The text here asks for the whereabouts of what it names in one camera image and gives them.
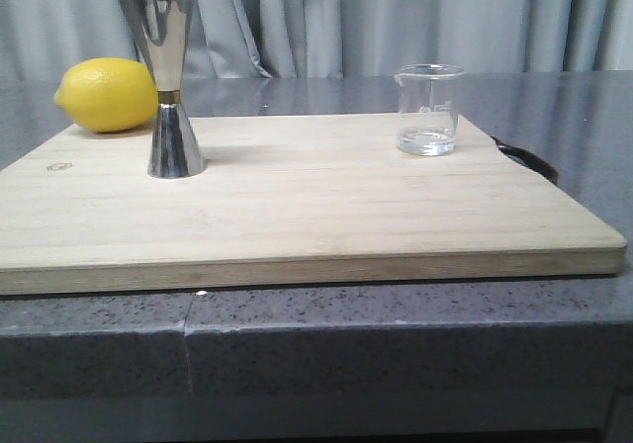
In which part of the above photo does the clear glass beaker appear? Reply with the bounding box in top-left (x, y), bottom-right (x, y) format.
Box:
top-left (394, 63), bottom-right (464, 156)

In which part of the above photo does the steel double jigger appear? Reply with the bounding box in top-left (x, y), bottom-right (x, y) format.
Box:
top-left (119, 0), bottom-right (205, 179)

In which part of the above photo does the wooden cutting board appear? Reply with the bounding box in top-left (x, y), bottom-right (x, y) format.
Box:
top-left (1, 114), bottom-right (627, 295)

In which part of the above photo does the grey curtain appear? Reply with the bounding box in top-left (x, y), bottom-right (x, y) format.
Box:
top-left (1, 0), bottom-right (632, 81)

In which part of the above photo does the yellow lemon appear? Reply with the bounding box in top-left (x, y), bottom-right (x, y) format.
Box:
top-left (53, 57), bottom-right (158, 133)

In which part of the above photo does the black cutting board handle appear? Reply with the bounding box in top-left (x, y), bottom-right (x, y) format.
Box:
top-left (492, 136), bottom-right (559, 185)

